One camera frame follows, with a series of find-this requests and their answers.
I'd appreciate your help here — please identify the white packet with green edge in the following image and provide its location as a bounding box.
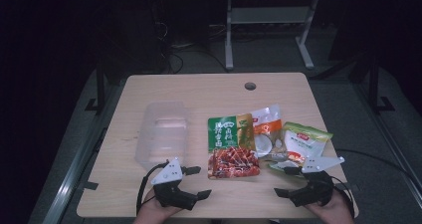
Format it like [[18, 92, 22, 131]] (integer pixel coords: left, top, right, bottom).
[[268, 121, 334, 182]]

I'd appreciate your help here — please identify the black metal stand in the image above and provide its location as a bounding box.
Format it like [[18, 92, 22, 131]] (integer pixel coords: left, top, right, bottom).
[[367, 53, 396, 114], [84, 60, 107, 116]]

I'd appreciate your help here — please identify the clear plastic container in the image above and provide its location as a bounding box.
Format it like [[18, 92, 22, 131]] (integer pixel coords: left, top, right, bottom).
[[133, 100, 191, 172]]

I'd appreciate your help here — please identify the person's right hand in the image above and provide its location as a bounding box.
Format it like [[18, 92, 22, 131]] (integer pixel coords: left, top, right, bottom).
[[305, 189, 356, 224]]

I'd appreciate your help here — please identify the white metal desk frame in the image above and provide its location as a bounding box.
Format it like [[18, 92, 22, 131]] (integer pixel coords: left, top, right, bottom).
[[223, 0, 321, 71]]

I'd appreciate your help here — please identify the person's left hand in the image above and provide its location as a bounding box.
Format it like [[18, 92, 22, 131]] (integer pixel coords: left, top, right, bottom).
[[132, 187, 183, 224]]

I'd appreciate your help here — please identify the tangle of background cables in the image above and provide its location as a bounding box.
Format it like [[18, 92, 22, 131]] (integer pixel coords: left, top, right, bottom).
[[153, 19, 231, 75]]

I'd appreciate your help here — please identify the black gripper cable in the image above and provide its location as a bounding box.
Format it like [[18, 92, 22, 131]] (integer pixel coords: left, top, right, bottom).
[[330, 174, 356, 218], [135, 160, 171, 216]]

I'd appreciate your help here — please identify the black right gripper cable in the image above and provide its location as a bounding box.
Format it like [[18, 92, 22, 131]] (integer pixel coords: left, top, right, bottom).
[[330, 174, 356, 218]]

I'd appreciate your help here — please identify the white and orange packet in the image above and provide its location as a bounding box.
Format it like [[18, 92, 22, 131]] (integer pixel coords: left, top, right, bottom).
[[250, 104, 291, 162]]

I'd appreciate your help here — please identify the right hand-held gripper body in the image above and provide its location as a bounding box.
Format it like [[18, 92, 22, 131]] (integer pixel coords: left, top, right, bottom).
[[288, 156, 345, 208]]

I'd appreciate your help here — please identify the black floor cable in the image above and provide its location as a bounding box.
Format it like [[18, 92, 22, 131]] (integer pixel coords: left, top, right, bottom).
[[333, 147, 422, 187]]

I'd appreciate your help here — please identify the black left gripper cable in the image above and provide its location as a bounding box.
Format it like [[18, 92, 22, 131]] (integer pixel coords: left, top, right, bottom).
[[135, 160, 171, 216]]

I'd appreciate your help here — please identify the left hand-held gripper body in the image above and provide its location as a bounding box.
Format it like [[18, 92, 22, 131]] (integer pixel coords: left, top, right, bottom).
[[150, 156, 200, 212]]

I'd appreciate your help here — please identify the green and red snack packet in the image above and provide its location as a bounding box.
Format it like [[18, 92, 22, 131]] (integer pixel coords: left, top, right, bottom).
[[207, 113, 261, 180]]

